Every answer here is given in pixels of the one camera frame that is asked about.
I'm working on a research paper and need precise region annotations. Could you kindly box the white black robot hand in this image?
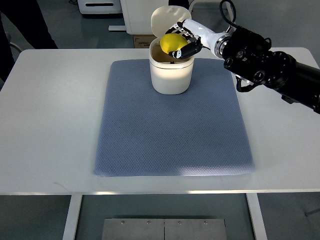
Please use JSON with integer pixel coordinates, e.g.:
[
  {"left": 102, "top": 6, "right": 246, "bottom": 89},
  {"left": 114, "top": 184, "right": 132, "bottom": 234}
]
[{"left": 165, "top": 19, "right": 231, "bottom": 60}]

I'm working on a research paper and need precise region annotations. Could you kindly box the yellow lemon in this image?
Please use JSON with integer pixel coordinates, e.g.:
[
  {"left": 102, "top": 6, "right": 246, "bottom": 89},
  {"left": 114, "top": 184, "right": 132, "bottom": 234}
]
[{"left": 159, "top": 33, "right": 188, "bottom": 54}]

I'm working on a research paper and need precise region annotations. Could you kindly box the white trash can with lid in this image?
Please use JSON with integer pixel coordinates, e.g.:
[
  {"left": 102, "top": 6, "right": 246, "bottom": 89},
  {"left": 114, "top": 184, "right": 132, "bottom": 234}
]
[{"left": 149, "top": 5, "right": 195, "bottom": 95}]

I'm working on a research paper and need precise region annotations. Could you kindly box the cardboard box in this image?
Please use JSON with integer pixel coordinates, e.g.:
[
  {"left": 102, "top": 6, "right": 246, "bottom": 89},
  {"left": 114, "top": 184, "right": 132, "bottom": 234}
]
[{"left": 133, "top": 34, "right": 157, "bottom": 49}]

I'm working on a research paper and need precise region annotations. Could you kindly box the white cabinet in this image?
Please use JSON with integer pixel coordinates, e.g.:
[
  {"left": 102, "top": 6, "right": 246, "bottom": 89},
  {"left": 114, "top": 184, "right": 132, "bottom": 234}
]
[{"left": 108, "top": 0, "right": 169, "bottom": 35}]

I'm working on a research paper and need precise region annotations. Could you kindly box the blue textured mat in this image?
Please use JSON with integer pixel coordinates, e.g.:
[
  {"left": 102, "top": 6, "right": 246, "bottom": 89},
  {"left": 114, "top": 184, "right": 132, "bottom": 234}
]
[{"left": 94, "top": 58, "right": 255, "bottom": 177}]

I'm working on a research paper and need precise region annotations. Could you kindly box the white appliance with slot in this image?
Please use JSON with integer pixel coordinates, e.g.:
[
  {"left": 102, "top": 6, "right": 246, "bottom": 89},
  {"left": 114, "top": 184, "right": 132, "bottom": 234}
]
[{"left": 77, "top": 0, "right": 122, "bottom": 15}]

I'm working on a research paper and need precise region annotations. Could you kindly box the right white table leg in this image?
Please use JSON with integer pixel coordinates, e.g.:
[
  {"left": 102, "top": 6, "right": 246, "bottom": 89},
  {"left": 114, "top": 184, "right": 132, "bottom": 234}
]
[{"left": 246, "top": 193, "right": 268, "bottom": 240}]

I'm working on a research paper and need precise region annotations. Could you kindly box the white table leg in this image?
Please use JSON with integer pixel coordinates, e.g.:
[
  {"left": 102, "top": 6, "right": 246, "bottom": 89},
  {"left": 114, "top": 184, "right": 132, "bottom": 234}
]
[
  {"left": 246, "top": 193, "right": 268, "bottom": 240},
  {"left": 62, "top": 194, "right": 83, "bottom": 240}
]

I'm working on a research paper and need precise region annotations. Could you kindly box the person in dark clothes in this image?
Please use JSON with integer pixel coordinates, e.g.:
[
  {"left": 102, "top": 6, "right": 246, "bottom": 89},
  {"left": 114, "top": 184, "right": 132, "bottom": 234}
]
[{"left": 0, "top": 0, "right": 58, "bottom": 82}]

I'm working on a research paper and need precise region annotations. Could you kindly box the left white table leg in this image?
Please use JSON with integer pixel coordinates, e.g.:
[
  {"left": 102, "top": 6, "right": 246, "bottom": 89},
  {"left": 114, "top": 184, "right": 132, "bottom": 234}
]
[{"left": 62, "top": 194, "right": 83, "bottom": 240}]

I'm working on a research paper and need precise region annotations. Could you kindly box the white rolling stand frame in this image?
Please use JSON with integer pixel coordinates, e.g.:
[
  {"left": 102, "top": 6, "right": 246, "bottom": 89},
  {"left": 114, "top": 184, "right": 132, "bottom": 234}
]
[{"left": 188, "top": 0, "right": 237, "bottom": 25}]

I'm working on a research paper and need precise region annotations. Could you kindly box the metal base plate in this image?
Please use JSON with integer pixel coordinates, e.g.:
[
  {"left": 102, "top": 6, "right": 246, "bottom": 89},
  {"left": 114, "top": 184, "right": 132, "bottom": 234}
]
[{"left": 102, "top": 218, "right": 227, "bottom": 240}]

